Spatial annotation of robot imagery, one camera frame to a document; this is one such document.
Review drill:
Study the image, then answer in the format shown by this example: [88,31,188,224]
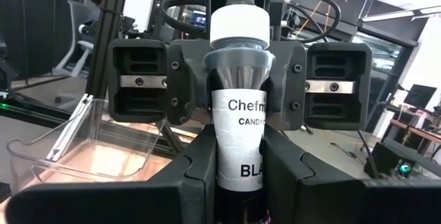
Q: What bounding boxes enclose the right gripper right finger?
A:
[262,123,441,224]

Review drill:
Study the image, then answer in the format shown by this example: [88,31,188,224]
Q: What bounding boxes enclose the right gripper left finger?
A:
[5,123,218,224]

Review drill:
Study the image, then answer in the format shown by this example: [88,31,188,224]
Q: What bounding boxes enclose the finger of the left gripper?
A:
[166,39,213,126]
[267,41,307,131]

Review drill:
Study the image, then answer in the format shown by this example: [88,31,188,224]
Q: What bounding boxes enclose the black food colour bottle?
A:
[203,0,276,224]

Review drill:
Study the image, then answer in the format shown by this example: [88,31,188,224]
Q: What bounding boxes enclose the grey office chair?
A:
[51,0,104,79]

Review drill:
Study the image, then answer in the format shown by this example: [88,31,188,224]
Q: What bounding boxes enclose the clear plastic bin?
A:
[6,92,173,194]

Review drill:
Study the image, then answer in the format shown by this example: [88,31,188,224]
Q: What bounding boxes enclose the silver aluminium strip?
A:
[46,93,94,163]

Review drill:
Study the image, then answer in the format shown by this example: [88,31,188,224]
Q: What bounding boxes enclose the black electronics box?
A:
[363,141,420,180]

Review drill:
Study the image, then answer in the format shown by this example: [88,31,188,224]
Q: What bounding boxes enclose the wooden desk metal legs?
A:
[385,116,441,163]

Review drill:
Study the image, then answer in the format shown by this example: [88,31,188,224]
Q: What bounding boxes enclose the fluorescent ceiling light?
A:
[360,5,441,23]

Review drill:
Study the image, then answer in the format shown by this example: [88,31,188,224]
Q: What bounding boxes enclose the black desk monitor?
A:
[403,83,438,110]

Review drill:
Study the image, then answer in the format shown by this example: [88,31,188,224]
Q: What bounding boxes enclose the black camera cable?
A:
[285,0,342,42]

